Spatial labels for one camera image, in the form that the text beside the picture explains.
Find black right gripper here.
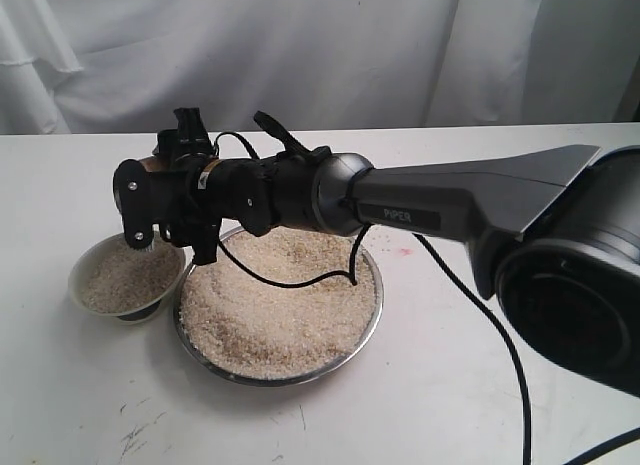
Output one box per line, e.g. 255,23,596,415
149,108,219,264

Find brown wooden cup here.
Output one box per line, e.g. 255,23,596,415
138,155,173,174

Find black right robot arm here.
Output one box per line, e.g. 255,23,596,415
142,109,639,395

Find rice in white bowl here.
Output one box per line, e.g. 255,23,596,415
79,237,182,314

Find white ceramic bowl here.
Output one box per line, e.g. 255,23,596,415
68,233,186,327

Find rice heap in tray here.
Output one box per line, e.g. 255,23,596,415
178,229,377,377

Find spilled rice grains on table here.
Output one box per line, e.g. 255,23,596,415
364,227,393,252

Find white backdrop curtain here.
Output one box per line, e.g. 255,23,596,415
1,0,639,134

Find round metal tray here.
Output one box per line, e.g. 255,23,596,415
173,227,385,388

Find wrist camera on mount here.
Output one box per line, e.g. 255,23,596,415
112,159,154,250

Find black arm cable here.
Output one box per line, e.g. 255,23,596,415
212,110,640,465

